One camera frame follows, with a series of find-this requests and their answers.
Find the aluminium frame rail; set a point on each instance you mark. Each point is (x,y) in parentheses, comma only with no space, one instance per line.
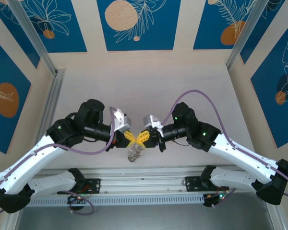
(276,215)
(10,222)

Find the blue poster orange oval flower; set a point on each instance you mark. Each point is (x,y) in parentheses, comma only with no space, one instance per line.
(0,129)

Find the aluminium frame post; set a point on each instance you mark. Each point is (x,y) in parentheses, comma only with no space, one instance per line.
(252,28)
(33,36)

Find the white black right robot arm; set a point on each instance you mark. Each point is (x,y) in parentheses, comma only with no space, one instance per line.
(242,158)

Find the blue poster small orange circle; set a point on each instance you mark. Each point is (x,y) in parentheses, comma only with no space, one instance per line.
(69,24)

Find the blue poster orange dark circles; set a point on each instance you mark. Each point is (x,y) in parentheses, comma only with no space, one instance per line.
(266,107)

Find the blue poster orange circle fern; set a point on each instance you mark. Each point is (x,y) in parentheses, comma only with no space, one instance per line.
(206,24)

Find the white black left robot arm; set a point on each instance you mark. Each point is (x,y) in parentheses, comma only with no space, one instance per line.
(26,163)

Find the blue poster beige circle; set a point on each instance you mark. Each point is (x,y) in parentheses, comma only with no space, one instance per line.
(158,36)

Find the blue floral wall poster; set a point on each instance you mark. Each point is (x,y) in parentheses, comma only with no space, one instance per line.
(273,36)
(14,36)

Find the silver keyring bunch with keys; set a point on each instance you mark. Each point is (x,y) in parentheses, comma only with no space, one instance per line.
(134,154)

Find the aluminium base extrusion rail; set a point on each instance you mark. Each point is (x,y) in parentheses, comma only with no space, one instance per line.
(139,182)

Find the grey metal sheet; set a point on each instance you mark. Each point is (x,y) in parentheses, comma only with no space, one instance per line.
(146,219)

